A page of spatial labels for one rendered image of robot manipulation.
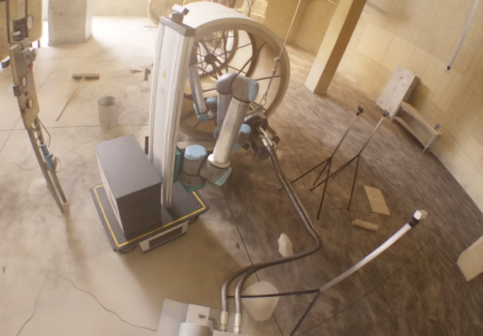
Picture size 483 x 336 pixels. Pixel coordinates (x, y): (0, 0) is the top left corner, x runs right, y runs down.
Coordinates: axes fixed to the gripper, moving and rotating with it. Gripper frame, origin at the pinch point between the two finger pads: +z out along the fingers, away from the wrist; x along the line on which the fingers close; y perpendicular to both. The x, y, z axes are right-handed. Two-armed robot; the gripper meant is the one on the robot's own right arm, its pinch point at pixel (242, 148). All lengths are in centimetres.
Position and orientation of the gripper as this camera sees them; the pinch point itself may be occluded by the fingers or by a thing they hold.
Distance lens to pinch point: 206.7
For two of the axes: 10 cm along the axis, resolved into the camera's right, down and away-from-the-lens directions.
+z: -0.7, 4.7, 8.8
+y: -7.1, 6.0, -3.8
